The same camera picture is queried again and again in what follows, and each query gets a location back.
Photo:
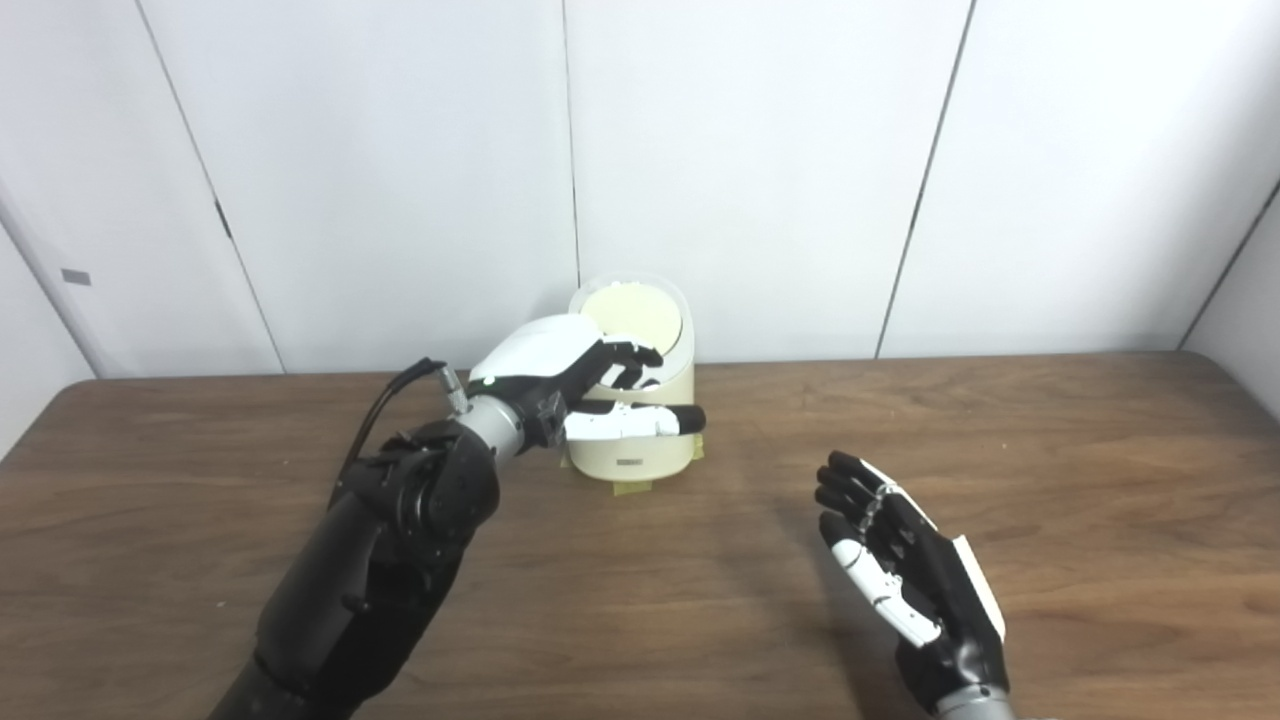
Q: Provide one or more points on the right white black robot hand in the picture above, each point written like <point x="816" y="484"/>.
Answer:
<point x="940" y="600"/>

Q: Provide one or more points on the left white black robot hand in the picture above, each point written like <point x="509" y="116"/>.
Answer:
<point x="540" y="360"/>

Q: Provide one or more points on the cream round bin lid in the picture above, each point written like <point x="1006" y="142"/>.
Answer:
<point x="635" y="310"/>

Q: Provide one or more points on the cream-colored round bin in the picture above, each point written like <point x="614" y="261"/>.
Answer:
<point x="630" y="458"/>

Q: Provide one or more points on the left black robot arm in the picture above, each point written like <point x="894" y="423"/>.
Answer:
<point x="380" y="580"/>

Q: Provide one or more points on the black wall panel hinge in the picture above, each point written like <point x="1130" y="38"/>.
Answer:
<point x="223" y="219"/>

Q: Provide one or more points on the small gray wall label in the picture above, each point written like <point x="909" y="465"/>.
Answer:
<point x="75" y="277"/>

